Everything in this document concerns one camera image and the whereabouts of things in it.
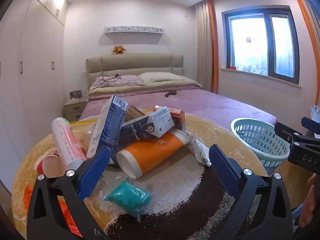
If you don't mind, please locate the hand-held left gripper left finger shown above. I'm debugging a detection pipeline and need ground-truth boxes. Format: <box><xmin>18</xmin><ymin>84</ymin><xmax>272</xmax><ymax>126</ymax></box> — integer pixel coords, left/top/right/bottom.
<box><xmin>26</xmin><ymin>147</ymin><xmax>112</xmax><ymax>240</ymax></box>

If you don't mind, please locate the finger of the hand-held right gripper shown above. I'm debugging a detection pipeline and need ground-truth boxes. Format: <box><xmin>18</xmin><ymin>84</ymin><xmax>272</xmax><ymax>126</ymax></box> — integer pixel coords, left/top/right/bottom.
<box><xmin>301</xmin><ymin>116</ymin><xmax>320</xmax><ymax>138</ymax></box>
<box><xmin>274</xmin><ymin>122</ymin><xmax>308</xmax><ymax>147</ymax></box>

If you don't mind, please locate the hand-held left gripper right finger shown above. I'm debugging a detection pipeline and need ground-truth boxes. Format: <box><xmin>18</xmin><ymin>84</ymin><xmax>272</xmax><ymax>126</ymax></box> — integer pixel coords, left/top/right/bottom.
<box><xmin>208</xmin><ymin>144</ymin><xmax>294</xmax><ymax>240</ymax></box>

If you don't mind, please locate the white polka-dot paper wrapper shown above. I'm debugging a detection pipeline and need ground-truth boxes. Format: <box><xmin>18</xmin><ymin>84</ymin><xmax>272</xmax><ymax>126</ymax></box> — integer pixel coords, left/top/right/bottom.
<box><xmin>185</xmin><ymin>132</ymin><xmax>213</xmax><ymax>167</ymax></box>

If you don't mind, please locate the light blue plastic basket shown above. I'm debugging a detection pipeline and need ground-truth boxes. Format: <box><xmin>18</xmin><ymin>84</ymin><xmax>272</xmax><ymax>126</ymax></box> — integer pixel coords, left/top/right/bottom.
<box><xmin>230</xmin><ymin>117</ymin><xmax>291</xmax><ymax>177</ymax></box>

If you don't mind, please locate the red and white paper cup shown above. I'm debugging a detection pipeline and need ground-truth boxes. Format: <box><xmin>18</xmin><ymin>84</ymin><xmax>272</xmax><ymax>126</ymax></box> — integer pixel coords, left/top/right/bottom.
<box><xmin>34</xmin><ymin>148</ymin><xmax>67</xmax><ymax>178</ymax></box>

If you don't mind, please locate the orange paper cup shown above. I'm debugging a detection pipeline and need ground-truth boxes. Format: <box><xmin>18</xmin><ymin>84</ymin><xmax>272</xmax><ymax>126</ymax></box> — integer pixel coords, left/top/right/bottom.
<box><xmin>116</xmin><ymin>129</ymin><xmax>192</xmax><ymax>179</ymax></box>

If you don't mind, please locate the person's right hand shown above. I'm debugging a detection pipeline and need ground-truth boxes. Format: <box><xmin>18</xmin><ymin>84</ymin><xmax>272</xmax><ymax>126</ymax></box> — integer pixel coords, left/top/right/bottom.
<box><xmin>298</xmin><ymin>174</ymin><xmax>320</xmax><ymax>229</ymax></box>

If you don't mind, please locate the teal plastic bag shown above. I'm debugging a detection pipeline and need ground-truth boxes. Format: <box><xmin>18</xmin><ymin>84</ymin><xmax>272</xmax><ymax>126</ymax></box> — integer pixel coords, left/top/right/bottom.
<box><xmin>104</xmin><ymin>179</ymin><xmax>152</xmax><ymax>217</ymax></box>

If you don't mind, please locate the pink spray can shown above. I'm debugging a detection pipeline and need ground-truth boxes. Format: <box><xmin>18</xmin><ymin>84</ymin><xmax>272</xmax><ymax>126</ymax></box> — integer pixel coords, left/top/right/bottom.
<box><xmin>51</xmin><ymin>117</ymin><xmax>87</xmax><ymax>171</ymax></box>

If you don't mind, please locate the tall blue milk carton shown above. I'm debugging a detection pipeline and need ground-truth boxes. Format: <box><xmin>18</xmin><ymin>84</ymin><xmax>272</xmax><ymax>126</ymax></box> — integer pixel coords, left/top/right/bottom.
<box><xmin>86</xmin><ymin>95</ymin><xmax>129</xmax><ymax>165</ymax></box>

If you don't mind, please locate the orange plastic bag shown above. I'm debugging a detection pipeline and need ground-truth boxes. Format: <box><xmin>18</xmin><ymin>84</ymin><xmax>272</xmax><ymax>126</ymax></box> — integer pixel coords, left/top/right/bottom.
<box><xmin>22</xmin><ymin>185</ymin><xmax>83</xmax><ymax>238</ymax></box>

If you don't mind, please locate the round beige brown rug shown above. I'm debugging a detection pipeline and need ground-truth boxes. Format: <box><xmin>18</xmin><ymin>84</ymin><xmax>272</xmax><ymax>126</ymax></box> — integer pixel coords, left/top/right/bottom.
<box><xmin>11</xmin><ymin>109</ymin><xmax>303</xmax><ymax>240</ymax></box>

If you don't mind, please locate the dark blue drink carton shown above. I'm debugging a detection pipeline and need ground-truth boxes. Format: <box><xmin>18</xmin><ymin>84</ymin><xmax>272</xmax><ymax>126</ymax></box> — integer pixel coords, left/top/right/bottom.
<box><xmin>120</xmin><ymin>107</ymin><xmax>175</xmax><ymax>147</ymax></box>

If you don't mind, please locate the beige nightstand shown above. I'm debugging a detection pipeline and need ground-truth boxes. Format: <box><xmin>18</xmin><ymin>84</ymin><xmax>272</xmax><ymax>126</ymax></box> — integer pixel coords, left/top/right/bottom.
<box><xmin>63</xmin><ymin>97</ymin><xmax>88</xmax><ymax>123</ymax></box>

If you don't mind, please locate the purple bedspread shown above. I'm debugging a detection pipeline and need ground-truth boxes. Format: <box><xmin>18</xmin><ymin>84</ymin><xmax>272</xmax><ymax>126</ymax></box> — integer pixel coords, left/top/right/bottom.
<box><xmin>80</xmin><ymin>89</ymin><xmax>278</xmax><ymax>131</ymax></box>

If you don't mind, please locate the bed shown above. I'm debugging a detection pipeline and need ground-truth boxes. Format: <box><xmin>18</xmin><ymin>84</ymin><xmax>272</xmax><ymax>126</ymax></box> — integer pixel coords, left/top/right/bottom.
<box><xmin>80</xmin><ymin>54</ymin><xmax>278</xmax><ymax>131</ymax></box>

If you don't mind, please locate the red carton box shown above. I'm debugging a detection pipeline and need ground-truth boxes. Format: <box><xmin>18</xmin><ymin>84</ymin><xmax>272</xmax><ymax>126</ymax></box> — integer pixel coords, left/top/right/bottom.
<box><xmin>153</xmin><ymin>106</ymin><xmax>186</xmax><ymax>132</ymax></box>

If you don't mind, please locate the brown cardboard box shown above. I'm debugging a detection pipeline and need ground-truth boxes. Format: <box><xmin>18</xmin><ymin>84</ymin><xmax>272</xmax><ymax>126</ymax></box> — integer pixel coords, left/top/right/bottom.
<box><xmin>124</xmin><ymin>105</ymin><xmax>147</xmax><ymax>122</ymax></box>

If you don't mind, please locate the beige and orange curtain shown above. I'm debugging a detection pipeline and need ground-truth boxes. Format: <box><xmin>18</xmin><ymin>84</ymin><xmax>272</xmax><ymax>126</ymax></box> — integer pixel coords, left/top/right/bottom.
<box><xmin>292</xmin><ymin>0</ymin><xmax>320</xmax><ymax>107</ymax></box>
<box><xmin>196</xmin><ymin>0</ymin><xmax>220</xmax><ymax>94</ymax></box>

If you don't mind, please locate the dark framed window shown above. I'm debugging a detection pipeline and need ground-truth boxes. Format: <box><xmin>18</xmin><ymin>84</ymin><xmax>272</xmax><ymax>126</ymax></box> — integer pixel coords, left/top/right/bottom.
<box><xmin>224</xmin><ymin>5</ymin><xmax>300</xmax><ymax>85</ymax></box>

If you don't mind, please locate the pink pillow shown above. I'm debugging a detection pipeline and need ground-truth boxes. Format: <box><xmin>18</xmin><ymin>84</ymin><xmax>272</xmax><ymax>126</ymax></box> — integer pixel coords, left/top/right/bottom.
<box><xmin>90</xmin><ymin>75</ymin><xmax>147</xmax><ymax>88</ymax></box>

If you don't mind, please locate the beige quilt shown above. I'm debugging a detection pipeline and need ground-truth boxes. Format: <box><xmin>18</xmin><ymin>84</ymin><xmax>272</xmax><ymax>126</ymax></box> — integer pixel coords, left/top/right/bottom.
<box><xmin>88</xmin><ymin>79</ymin><xmax>203</xmax><ymax>96</ymax></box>

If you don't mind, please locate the beige pillow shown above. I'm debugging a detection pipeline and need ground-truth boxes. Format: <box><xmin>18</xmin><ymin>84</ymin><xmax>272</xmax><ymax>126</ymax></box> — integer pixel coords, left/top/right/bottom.
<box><xmin>137</xmin><ymin>72</ymin><xmax>187</xmax><ymax>84</ymax></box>

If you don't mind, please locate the beige padded headboard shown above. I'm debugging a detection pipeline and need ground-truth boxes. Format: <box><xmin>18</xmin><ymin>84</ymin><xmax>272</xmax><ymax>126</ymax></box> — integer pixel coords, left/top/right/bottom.
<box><xmin>85</xmin><ymin>54</ymin><xmax>185</xmax><ymax>96</ymax></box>

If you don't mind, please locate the white wardrobe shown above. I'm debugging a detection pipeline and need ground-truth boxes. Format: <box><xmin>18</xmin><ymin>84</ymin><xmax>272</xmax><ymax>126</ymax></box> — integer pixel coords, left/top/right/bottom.
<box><xmin>0</xmin><ymin>0</ymin><xmax>69</xmax><ymax>180</ymax></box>

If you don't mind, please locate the black cable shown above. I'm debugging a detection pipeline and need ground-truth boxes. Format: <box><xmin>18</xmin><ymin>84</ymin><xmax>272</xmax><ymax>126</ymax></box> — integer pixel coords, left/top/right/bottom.
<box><xmin>84</xmin><ymin>74</ymin><xmax>122</xmax><ymax>94</ymax></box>

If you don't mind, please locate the white wall shelf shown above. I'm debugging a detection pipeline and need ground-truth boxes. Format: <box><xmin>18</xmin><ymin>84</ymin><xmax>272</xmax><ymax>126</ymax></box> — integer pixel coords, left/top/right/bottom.
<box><xmin>104</xmin><ymin>26</ymin><xmax>165</xmax><ymax>34</ymax></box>

